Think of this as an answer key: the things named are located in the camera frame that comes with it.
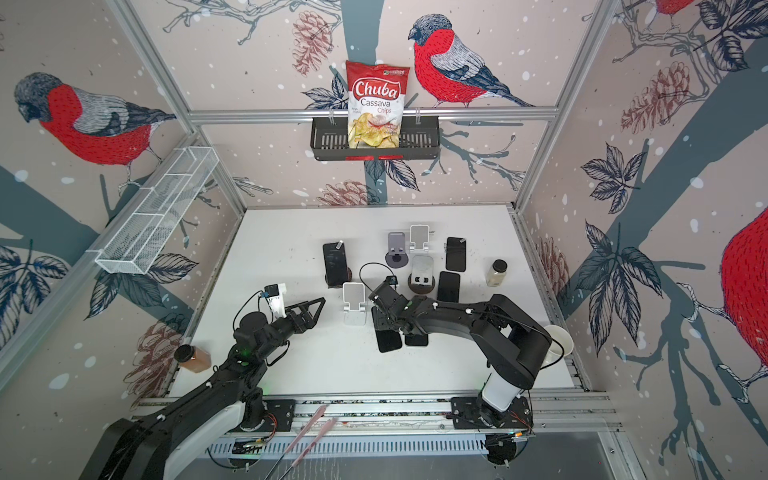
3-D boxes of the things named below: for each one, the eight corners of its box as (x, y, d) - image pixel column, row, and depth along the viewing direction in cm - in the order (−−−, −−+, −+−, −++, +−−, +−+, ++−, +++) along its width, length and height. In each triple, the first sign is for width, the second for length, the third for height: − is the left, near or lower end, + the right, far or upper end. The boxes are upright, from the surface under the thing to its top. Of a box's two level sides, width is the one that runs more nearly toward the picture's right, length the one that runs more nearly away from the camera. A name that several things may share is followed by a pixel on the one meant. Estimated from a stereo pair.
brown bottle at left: (190, 372, 82) (169, 362, 75) (197, 356, 85) (178, 344, 78) (207, 372, 82) (189, 362, 75) (214, 356, 85) (197, 344, 78)
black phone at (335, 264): (326, 285, 99) (319, 265, 90) (330, 263, 105) (324, 242, 95) (346, 285, 99) (341, 265, 90) (349, 263, 105) (344, 242, 95)
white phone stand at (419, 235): (409, 258, 107) (411, 240, 99) (409, 243, 112) (410, 224, 104) (427, 258, 107) (430, 240, 99) (426, 243, 112) (428, 224, 104)
